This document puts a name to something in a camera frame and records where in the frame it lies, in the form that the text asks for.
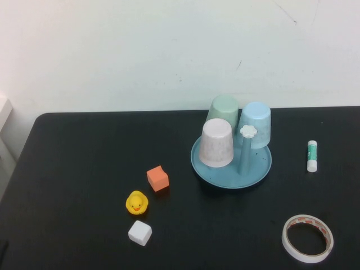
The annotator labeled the white green glue stick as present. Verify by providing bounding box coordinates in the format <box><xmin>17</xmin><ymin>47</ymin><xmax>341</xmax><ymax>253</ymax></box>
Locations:
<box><xmin>306</xmin><ymin>140</ymin><xmax>320</xmax><ymax>173</ymax></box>

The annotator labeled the white tape roll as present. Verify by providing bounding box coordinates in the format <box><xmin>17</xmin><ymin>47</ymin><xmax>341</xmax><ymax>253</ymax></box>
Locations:
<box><xmin>281</xmin><ymin>214</ymin><xmax>335</xmax><ymax>264</ymax></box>

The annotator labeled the pink plastic cup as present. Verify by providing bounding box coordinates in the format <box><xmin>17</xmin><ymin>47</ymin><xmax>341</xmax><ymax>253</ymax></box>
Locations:
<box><xmin>199</xmin><ymin>118</ymin><xmax>235</xmax><ymax>168</ymax></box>

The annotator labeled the orange foam cube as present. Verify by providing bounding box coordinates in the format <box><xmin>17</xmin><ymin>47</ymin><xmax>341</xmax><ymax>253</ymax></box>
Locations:
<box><xmin>146</xmin><ymin>165</ymin><xmax>170</xmax><ymax>194</ymax></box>

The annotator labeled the white foam cube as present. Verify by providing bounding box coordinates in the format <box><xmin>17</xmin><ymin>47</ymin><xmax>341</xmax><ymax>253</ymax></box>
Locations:
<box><xmin>128</xmin><ymin>220</ymin><xmax>153</xmax><ymax>247</ymax></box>

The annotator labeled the light blue plastic cup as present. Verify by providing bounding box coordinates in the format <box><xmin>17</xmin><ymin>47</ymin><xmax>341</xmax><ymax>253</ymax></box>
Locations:
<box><xmin>238</xmin><ymin>101</ymin><xmax>272</xmax><ymax>149</ymax></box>

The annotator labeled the yellow rubber duck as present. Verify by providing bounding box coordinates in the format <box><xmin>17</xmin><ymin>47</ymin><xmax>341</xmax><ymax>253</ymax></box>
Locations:
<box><xmin>125</xmin><ymin>190</ymin><xmax>149</xmax><ymax>216</ymax></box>

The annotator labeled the blue cup stand with pegs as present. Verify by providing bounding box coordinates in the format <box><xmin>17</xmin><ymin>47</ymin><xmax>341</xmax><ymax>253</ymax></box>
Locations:
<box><xmin>190</xmin><ymin>125</ymin><xmax>273</xmax><ymax>190</ymax></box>

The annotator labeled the light green plastic cup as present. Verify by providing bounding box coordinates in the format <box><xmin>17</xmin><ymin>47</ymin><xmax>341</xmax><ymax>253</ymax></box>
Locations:
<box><xmin>206</xmin><ymin>94</ymin><xmax>240</xmax><ymax>128</ymax></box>

